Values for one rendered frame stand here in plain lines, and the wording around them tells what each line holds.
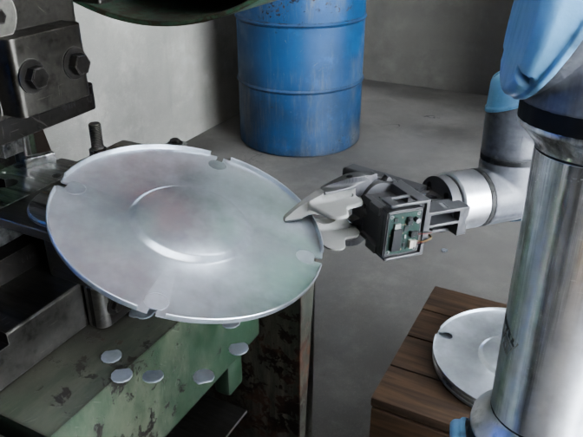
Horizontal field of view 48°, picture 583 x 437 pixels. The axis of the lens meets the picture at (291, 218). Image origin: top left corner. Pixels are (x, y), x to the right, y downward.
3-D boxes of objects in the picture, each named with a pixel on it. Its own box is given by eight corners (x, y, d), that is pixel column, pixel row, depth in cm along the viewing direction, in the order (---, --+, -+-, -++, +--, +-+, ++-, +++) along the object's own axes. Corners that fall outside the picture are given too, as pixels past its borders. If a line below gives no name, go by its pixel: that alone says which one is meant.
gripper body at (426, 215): (386, 204, 70) (474, 190, 75) (348, 175, 77) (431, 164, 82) (378, 264, 74) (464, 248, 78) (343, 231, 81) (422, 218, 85)
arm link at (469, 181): (458, 159, 84) (448, 216, 87) (429, 164, 82) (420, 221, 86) (496, 181, 78) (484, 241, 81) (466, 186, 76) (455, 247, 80)
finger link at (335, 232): (301, 243, 70) (375, 229, 73) (279, 219, 75) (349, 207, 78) (299, 268, 71) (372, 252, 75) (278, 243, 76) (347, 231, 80)
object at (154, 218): (307, 361, 58) (310, 355, 57) (-12, 270, 56) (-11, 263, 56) (330, 192, 81) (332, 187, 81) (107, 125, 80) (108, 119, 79)
